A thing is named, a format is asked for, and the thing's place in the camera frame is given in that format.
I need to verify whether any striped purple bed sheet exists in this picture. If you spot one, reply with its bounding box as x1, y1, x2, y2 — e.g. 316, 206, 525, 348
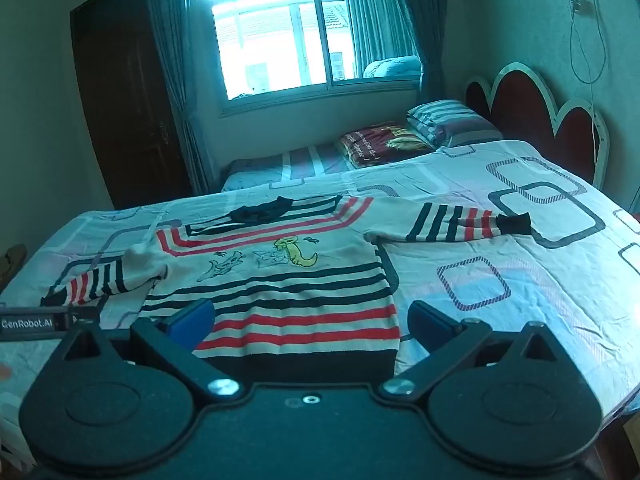
220, 142, 356, 192

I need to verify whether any red scalloped headboard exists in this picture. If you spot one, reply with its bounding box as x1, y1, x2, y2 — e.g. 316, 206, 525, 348
465, 62, 611, 191

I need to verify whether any blue quilt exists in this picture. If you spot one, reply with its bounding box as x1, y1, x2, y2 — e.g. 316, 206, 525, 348
362, 55, 423, 80

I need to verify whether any red printed pillow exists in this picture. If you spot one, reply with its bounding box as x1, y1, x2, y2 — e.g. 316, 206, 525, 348
339, 121, 436, 170

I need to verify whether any dark wooden door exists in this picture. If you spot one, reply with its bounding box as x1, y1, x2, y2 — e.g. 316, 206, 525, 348
70, 0, 193, 211

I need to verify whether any bed with patterned sheet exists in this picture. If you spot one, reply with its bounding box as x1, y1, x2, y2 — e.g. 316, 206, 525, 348
0, 140, 640, 471

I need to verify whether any window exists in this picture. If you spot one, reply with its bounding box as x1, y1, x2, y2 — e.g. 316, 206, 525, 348
192, 0, 426, 116

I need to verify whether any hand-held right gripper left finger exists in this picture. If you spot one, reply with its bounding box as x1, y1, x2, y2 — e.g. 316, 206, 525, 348
50, 297, 244, 404

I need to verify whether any striped pillow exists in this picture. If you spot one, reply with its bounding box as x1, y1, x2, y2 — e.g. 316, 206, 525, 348
406, 99, 503, 148

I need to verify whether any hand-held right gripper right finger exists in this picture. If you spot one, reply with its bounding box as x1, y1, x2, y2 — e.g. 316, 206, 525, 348
377, 300, 576, 404

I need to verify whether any thin hanging cable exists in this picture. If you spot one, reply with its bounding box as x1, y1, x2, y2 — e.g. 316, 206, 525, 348
569, 0, 609, 161

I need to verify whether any striped knit sweater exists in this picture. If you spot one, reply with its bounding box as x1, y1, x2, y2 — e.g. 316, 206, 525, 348
40, 195, 533, 386

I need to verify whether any blue curtain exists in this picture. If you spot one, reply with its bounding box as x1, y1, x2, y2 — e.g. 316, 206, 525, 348
142, 0, 211, 196
345, 0, 446, 103

